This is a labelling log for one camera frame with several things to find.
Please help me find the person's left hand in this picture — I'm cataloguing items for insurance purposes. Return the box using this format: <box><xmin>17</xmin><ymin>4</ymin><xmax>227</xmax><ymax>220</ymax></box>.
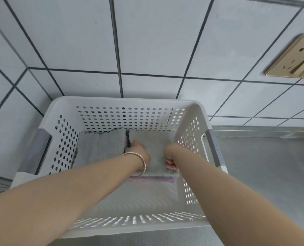
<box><xmin>126</xmin><ymin>140</ymin><xmax>151</xmax><ymax>176</ymax></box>

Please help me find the person's right hand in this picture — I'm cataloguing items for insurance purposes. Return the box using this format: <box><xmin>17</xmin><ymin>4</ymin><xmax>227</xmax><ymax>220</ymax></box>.
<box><xmin>163</xmin><ymin>143</ymin><xmax>180</xmax><ymax>170</ymax></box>

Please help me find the grey cloth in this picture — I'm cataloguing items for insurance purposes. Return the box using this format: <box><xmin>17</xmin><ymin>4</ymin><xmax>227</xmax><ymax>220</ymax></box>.
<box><xmin>128</xmin><ymin>130</ymin><xmax>180</xmax><ymax>178</ymax></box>
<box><xmin>73</xmin><ymin>128</ymin><xmax>128</xmax><ymax>169</ymax></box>

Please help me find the person's right forearm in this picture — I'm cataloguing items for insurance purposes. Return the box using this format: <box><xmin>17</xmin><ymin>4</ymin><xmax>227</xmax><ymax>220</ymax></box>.
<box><xmin>171</xmin><ymin>144</ymin><xmax>304</xmax><ymax>246</ymax></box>

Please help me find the person's left forearm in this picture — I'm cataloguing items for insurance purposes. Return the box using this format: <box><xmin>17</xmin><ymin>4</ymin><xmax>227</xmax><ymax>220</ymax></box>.
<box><xmin>0</xmin><ymin>152</ymin><xmax>140</xmax><ymax>246</ymax></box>

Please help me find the thin metal bangle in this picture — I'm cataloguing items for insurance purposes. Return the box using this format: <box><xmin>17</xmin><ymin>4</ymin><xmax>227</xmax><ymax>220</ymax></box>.
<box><xmin>122</xmin><ymin>152</ymin><xmax>147</xmax><ymax>177</ymax></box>

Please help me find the pink folded cloth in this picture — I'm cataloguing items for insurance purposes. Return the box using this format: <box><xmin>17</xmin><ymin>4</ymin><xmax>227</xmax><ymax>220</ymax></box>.
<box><xmin>128</xmin><ymin>176</ymin><xmax>175</xmax><ymax>185</ymax></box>

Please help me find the white perforated plastic basket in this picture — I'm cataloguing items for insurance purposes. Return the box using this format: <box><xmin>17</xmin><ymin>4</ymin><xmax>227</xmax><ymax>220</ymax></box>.
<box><xmin>10</xmin><ymin>96</ymin><xmax>228</xmax><ymax>239</ymax></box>

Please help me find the gold wall socket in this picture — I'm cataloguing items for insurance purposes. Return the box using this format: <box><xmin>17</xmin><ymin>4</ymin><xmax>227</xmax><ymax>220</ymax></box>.
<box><xmin>264</xmin><ymin>34</ymin><xmax>304</xmax><ymax>80</ymax></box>

